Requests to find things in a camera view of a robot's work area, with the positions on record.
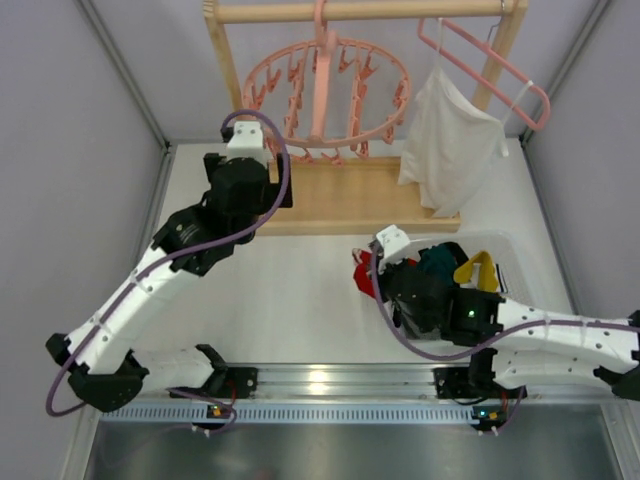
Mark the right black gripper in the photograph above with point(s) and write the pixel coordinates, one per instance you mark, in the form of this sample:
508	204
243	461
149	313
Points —
395	288

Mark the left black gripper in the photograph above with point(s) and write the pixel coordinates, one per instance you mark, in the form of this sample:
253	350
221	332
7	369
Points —
282	181

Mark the red sock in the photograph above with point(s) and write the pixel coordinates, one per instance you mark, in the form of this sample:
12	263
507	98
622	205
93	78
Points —
362	274

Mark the yellow sock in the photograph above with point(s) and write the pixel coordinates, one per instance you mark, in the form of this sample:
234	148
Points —
480	272

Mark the white sock with black stripes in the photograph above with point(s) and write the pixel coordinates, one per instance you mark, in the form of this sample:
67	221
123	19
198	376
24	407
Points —
502	285

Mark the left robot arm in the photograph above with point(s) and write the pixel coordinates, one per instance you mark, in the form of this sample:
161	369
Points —
99	360

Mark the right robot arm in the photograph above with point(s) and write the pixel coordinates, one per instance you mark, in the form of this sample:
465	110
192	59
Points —
511	344

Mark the pink round clip hanger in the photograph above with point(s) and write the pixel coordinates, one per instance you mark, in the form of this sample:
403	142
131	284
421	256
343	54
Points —
308	67

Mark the pink clothes hanger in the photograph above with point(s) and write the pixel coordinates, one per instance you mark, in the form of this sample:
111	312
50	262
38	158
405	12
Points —
495	48

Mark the white plastic basket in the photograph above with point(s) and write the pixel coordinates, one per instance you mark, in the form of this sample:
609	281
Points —
505	260

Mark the wooden clothes rack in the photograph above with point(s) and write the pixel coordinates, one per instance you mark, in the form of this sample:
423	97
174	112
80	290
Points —
359	195

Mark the white hanging garment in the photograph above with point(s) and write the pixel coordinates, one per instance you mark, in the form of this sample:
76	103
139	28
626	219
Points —
450	146

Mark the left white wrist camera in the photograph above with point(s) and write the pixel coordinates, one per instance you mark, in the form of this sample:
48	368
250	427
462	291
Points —
245	139

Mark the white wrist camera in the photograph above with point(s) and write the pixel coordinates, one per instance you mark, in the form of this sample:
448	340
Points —
245	139
394	243

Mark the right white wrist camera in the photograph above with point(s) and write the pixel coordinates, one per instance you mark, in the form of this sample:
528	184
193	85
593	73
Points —
394	243

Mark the aluminium mounting rail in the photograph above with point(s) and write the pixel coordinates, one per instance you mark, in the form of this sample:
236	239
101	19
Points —
401	394

